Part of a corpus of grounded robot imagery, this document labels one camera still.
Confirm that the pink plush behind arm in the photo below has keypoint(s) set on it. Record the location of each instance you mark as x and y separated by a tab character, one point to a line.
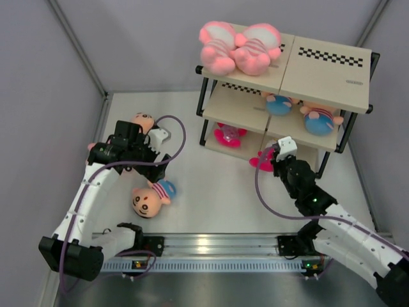
91	146

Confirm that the beige three-tier shelf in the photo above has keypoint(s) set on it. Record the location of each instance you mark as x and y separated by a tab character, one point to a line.
260	85

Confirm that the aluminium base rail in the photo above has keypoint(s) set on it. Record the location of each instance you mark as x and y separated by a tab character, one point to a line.
217	253

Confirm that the orange-faced blue doll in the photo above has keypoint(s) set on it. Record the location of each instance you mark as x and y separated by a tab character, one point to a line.
147	202

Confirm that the right pink plush toy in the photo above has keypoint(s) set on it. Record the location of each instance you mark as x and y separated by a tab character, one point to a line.
257	46

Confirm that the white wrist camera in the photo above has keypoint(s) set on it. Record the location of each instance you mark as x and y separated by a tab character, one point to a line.
284	148
157	137

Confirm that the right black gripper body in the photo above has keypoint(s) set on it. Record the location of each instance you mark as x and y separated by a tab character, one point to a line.
281	168

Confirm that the blue striped doll right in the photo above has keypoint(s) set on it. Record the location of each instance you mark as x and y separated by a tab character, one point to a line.
320	120

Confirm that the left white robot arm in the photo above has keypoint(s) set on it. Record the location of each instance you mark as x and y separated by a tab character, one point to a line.
72	250

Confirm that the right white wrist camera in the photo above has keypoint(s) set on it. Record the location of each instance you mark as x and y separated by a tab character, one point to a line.
284	148

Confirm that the left pink plush toy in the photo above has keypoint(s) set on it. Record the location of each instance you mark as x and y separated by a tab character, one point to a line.
218	39

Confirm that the pink plush toy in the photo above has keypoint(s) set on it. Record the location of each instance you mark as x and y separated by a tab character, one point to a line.
257	46
218	39

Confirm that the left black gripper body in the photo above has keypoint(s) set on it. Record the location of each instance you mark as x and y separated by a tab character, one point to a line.
140	151

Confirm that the magenta glasses doll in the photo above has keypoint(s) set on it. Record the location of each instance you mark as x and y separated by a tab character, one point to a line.
264	162
228	135

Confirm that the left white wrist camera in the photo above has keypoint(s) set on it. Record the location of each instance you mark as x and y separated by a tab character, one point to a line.
157	137

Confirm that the blue doll on middle shelf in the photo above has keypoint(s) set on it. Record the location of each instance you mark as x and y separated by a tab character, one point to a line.
277	104

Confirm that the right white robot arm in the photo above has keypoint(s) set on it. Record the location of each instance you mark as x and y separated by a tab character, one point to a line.
335	232

